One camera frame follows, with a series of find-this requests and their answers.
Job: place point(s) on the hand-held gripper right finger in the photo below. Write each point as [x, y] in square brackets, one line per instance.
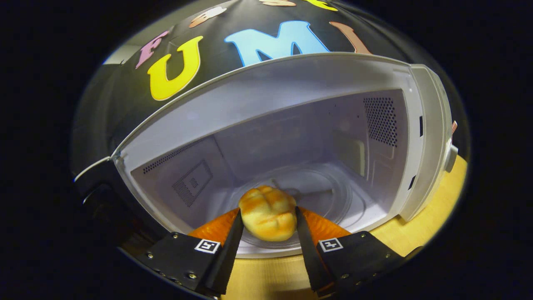
[308, 258]

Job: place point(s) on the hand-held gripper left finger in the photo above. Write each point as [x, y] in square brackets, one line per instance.
[229, 258]

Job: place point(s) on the golden bread roll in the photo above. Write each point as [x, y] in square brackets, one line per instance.
[268, 214]

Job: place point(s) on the white microwave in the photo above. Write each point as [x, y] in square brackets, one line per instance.
[270, 96]

